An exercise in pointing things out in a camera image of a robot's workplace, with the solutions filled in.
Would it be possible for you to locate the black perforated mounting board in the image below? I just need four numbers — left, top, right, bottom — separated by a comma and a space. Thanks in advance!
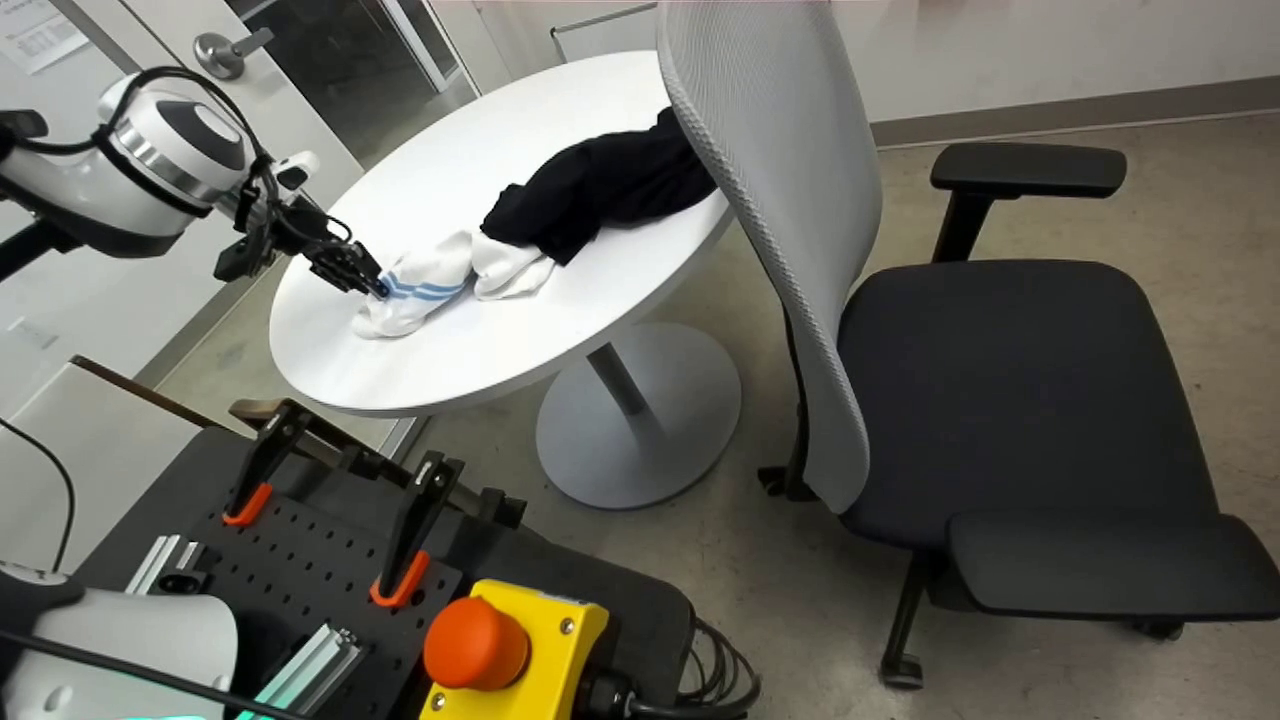
81, 427, 696, 720

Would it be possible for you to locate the orange-handled black clamp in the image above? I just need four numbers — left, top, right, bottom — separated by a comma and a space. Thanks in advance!
221, 402, 311, 527
368, 451, 460, 614

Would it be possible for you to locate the black cable bundle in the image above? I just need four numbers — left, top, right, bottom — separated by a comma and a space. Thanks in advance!
585, 614, 765, 720

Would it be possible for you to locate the grey and black office chair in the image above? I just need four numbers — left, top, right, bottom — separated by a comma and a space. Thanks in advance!
659, 0, 1280, 687

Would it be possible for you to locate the thin black cable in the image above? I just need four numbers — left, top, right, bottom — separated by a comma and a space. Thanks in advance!
0, 415, 81, 582

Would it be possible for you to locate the green-tinted aluminium profile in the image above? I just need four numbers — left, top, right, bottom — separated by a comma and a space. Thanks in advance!
236, 626, 365, 720

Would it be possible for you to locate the yellow emergency stop box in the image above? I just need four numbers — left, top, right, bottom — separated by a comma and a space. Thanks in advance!
418, 582, 613, 720

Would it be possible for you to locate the left orange-handled black clamp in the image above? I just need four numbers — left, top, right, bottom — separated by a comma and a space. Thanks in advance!
221, 402, 311, 527

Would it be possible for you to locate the silver aluminium profile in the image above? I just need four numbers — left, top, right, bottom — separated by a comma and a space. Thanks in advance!
125, 535, 203, 595

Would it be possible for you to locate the white door with glass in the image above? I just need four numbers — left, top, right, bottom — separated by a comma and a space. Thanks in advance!
54, 0, 476, 206

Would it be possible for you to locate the white towel with blue stripes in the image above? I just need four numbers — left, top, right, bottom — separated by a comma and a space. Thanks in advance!
353, 233, 555, 340

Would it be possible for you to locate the black shirt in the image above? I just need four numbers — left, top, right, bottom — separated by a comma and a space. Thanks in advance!
479, 110, 715, 266

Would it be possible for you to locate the right orange-handled black clamp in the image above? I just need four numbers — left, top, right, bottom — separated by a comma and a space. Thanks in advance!
368, 451, 460, 614

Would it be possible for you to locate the white round pedestal table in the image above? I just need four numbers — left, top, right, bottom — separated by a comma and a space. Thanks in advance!
270, 53, 741, 507

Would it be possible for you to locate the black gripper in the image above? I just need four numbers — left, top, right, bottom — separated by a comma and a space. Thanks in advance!
212, 153, 382, 295

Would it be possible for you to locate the silver door handle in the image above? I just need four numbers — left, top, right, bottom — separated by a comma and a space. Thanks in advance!
191, 28, 271, 79

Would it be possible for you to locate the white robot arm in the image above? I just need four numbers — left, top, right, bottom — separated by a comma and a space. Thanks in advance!
0, 66, 387, 295

